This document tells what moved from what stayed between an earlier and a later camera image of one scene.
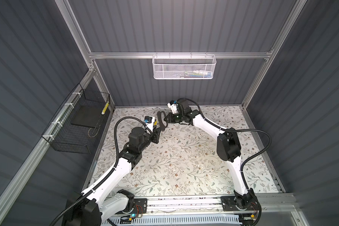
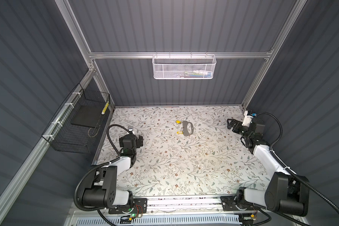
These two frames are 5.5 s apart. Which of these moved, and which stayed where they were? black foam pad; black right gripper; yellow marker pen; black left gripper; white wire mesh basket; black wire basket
Moved: black right gripper; black left gripper
Stayed: black foam pad; black wire basket; white wire mesh basket; yellow marker pen
